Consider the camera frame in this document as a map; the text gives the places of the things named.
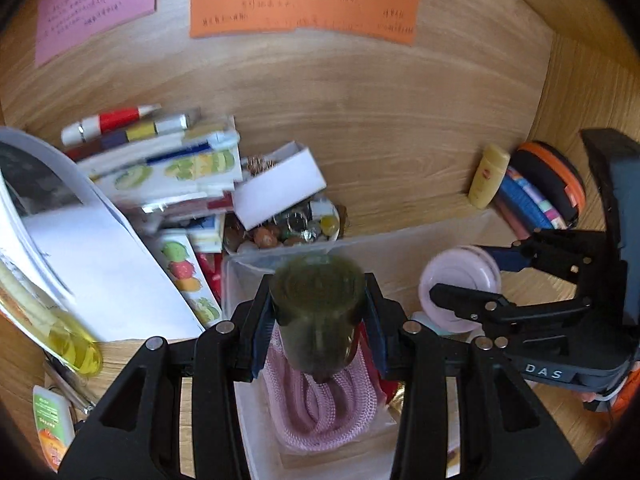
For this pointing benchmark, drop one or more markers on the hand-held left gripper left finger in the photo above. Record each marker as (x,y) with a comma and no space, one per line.
(260,345)

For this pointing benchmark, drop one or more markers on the small yellow bottle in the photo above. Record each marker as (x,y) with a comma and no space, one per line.
(487,177)

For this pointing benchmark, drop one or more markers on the orange paper note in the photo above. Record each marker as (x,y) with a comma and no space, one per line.
(300,7)

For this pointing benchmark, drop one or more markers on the person's right forearm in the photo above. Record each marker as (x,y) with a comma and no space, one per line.
(625,395)

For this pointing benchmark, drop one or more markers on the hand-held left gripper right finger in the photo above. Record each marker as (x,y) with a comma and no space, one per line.
(377,350)

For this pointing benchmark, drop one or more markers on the wooden desktop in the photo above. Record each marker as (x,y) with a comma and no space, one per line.
(117,352)

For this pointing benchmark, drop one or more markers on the bundle of dark pens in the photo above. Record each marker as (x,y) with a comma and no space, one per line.
(67,385)

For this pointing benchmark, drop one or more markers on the blue pencil case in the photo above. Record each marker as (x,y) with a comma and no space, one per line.
(525,205)

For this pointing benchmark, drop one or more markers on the white paper sheets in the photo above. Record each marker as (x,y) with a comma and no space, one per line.
(100,270)

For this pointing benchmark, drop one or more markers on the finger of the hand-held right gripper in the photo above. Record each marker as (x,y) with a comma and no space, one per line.
(475,302)
(505,258)

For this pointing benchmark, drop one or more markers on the glass bowl of beads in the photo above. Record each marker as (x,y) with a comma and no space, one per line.
(295,230)

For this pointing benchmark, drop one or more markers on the red velvet pouch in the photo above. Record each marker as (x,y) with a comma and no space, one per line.
(387,390)

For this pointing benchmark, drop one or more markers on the small white box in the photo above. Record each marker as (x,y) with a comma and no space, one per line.
(280,185)

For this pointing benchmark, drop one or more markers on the green orange tube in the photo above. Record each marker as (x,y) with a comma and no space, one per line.
(52,425)

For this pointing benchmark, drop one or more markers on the dark green jar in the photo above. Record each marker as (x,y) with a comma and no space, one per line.
(317,310)

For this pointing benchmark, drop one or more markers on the pink paper note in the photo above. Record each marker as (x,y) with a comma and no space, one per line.
(95,7)

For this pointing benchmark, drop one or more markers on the black orange round case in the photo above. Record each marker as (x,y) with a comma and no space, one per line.
(550,180)

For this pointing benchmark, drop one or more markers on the stack of stationery packs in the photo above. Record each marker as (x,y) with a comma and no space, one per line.
(180,180)

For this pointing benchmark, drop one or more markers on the red white marker pen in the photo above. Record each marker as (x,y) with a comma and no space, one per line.
(110,122)

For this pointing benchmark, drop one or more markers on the pink round case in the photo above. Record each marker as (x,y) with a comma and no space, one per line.
(457,270)

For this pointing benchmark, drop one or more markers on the yellow spray bottle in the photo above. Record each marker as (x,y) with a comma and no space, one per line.
(70,345)

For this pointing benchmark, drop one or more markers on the clear plastic storage box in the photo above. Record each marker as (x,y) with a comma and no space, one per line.
(400,250)

